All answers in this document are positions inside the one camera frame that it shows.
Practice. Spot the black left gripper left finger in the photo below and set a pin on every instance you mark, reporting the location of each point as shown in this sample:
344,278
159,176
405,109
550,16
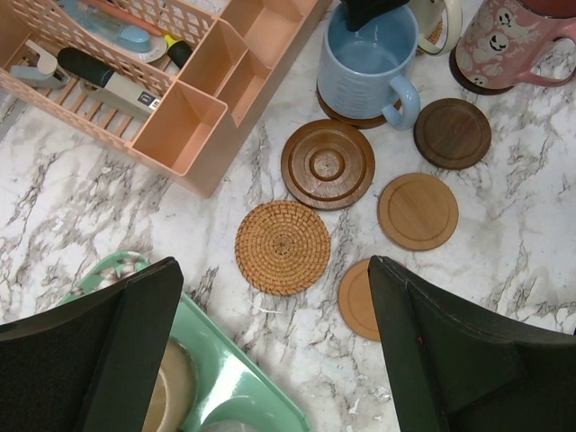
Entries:
90,364

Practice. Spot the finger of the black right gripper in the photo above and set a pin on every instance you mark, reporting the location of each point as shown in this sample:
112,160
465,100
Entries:
358,13

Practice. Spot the blue correction tape package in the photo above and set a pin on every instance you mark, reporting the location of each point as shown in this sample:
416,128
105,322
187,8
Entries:
126,38

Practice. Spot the light orange wooden coaster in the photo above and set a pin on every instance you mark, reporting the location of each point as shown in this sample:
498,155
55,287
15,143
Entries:
355,302

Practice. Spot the grooved brown wooden coaster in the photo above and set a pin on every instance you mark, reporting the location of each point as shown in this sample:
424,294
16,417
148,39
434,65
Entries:
327,165

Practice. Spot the peach plastic desk organizer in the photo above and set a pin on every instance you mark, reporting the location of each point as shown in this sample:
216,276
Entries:
204,110

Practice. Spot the yellow black highlighter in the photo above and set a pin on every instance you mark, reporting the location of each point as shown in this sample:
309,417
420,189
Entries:
177,50

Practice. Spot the black grey marker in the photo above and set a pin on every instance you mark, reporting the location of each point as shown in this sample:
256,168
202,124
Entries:
103,83

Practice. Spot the beige ceramic mug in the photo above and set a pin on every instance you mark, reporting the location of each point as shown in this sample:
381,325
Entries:
175,390

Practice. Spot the light blue mug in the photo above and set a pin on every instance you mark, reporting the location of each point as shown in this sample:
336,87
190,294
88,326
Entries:
363,74

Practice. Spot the green floral mug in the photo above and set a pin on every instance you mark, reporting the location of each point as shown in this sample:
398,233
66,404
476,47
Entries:
439,23

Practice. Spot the dark walnut coaster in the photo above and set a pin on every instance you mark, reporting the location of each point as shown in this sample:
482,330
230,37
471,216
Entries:
469,85
452,134

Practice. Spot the pink red mug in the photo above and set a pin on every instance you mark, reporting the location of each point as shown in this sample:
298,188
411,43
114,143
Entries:
505,39

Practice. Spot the woven rattan coaster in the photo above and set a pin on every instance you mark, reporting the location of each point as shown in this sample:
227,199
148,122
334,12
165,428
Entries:
282,247

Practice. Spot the grey white hole punch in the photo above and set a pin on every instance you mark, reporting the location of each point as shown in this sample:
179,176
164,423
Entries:
44,72

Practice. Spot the grey white mug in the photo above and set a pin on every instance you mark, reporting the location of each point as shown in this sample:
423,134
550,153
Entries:
228,425

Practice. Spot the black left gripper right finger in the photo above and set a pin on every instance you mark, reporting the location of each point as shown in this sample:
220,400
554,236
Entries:
456,366

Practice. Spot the green floral tray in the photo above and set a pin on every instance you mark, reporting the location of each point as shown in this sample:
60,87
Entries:
230,385

